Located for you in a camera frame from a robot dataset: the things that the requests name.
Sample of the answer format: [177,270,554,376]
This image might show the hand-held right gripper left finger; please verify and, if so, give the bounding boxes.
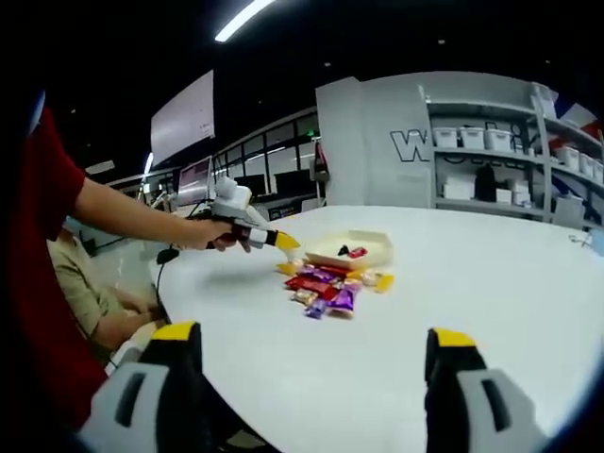
[77,321,204,453]

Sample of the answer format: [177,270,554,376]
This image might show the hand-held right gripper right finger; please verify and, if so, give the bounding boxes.
[424,327,551,453]

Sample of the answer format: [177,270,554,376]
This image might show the beige hexagonal container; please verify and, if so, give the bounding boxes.
[304,228,395,271]

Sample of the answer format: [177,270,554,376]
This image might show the pile of food snacks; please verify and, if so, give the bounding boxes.
[276,261,395,322]

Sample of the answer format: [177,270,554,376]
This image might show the person's left hand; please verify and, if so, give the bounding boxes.
[188,217,254,255]

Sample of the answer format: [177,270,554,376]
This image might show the black monitor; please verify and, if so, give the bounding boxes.
[233,174,266,194]
[274,170,315,195]

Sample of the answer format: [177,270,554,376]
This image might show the monitor with pink screen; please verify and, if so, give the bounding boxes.
[177,156,213,205]

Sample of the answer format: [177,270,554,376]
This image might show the red hanging garment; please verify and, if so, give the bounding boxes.
[310,141,331,183]

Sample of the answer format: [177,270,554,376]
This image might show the hanging white screen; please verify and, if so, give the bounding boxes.
[149,69,216,166]

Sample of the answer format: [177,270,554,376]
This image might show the white lettered partition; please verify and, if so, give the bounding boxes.
[314,70,537,209]

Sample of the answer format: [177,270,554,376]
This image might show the grey shelving unit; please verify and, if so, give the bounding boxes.
[417,82,604,227]

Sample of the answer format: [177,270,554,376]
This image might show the ceiling light strip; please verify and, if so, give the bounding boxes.
[214,0,275,42]

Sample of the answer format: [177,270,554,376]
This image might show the white cardboard box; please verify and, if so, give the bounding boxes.
[442,175,476,200]

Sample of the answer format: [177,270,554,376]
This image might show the operator in red shirt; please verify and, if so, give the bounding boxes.
[8,106,109,426]

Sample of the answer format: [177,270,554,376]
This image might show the black bag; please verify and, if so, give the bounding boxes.
[474,165,496,203]

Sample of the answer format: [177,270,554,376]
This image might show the grey chair backrest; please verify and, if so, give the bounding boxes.
[551,195,587,227]

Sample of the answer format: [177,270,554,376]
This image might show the row of white storage bins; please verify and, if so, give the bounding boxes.
[431,126,604,185]

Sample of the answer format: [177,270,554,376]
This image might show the red white blue flag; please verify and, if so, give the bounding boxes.
[556,101,604,143]

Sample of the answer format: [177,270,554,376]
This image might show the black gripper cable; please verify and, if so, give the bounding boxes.
[153,243,211,327]

